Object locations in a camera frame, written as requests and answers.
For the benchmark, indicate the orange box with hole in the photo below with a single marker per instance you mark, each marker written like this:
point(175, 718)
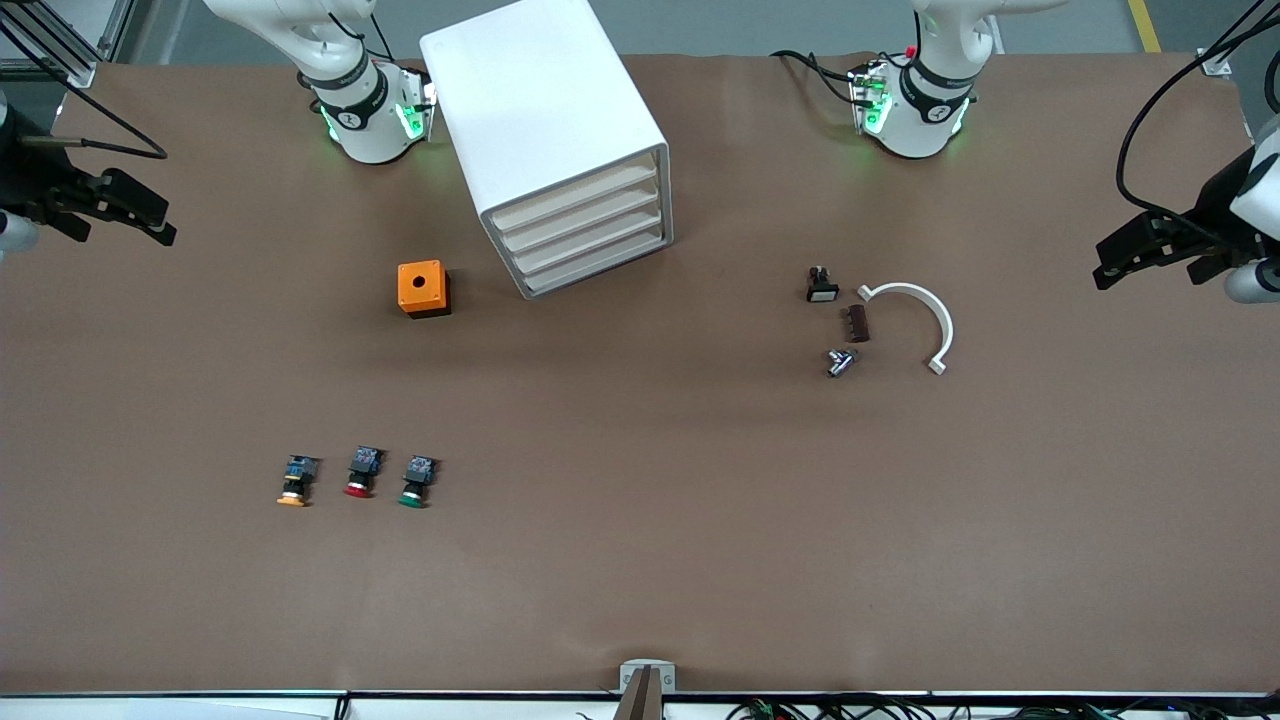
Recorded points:
point(420, 283)

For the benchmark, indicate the aluminium frame post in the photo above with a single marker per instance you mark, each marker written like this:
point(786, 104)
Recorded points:
point(75, 72)
point(1215, 62)

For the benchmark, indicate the brown table mat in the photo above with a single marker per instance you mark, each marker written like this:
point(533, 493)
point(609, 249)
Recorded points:
point(640, 500)

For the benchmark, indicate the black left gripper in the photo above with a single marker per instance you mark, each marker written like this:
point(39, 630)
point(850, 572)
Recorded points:
point(1213, 201)

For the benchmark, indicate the green push button switch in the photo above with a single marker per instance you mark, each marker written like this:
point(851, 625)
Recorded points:
point(416, 482)

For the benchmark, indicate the black switch with white face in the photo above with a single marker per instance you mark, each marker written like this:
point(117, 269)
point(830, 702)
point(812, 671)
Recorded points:
point(822, 290)

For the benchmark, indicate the white table edge rail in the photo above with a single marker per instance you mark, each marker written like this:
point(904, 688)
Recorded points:
point(200, 706)

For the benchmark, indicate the silver metal key switch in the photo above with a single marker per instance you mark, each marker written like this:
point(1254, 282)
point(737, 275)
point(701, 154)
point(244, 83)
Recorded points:
point(841, 362)

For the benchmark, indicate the brown terminal block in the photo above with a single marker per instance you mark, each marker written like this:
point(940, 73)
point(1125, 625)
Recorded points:
point(859, 324)

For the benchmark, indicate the lowest white cabinet drawer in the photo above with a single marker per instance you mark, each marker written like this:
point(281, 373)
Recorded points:
point(598, 266)

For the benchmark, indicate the yellow push button switch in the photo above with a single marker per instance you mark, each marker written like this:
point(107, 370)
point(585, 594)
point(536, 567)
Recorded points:
point(296, 480)

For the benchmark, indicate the red push button switch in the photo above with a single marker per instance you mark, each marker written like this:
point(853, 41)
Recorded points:
point(362, 472)

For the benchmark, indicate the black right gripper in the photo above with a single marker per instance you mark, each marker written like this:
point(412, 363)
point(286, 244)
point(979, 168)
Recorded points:
point(30, 176)

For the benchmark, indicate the white curved plastic bracket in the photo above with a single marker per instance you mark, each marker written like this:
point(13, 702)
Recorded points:
point(944, 325)

